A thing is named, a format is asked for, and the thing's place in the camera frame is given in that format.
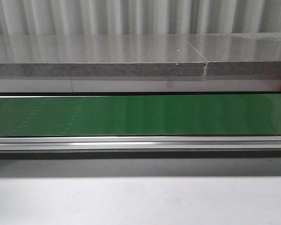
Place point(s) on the green conveyor belt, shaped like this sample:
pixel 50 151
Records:
pixel 214 114

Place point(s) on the grey stone countertop slab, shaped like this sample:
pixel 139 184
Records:
pixel 192 55

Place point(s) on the aluminium conveyor frame rail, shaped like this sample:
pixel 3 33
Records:
pixel 169 146

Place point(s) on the white pleated curtain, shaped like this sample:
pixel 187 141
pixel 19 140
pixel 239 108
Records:
pixel 116 17

